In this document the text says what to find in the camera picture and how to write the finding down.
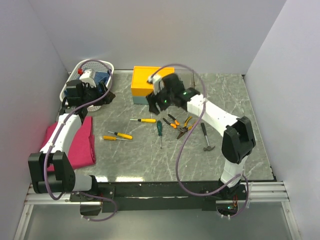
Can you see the white plastic basket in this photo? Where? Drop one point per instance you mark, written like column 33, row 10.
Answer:
column 88, row 64

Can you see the clear plastic drawer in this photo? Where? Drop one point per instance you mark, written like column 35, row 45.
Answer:
column 187, row 77

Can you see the small black hammer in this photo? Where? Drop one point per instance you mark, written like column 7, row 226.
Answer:
column 208, row 147

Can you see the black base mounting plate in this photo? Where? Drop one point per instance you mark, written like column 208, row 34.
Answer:
column 152, row 196

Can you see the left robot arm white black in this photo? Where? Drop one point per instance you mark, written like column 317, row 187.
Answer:
column 50, row 169

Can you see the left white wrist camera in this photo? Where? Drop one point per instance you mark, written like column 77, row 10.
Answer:
column 88, row 77

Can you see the orange grey drawer box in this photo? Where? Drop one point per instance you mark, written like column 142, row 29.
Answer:
column 139, row 86

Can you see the blue cloth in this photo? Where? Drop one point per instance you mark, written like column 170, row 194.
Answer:
column 101, row 80

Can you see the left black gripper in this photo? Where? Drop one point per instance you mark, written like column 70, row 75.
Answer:
column 102, row 87

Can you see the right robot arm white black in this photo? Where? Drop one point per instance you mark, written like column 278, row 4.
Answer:
column 238, row 139

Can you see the green screwdriver long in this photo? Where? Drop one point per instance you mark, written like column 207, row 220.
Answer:
column 159, row 130

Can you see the orange black pliers small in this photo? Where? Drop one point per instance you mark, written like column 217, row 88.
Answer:
column 173, row 123

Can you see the pink folded cloth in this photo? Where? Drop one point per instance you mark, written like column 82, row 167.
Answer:
column 76, row 139

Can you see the orange black long-nose pliers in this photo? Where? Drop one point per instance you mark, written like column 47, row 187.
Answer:
column 186, row 127

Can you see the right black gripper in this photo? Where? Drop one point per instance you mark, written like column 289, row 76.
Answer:
column 152, row 100

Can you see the yellow screwdriver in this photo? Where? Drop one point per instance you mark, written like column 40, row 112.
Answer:
column 113, row 138
column 145, row 120
column 122, row 135

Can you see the aluminium rail frame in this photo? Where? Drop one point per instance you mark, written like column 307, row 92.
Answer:
column 259, row 192

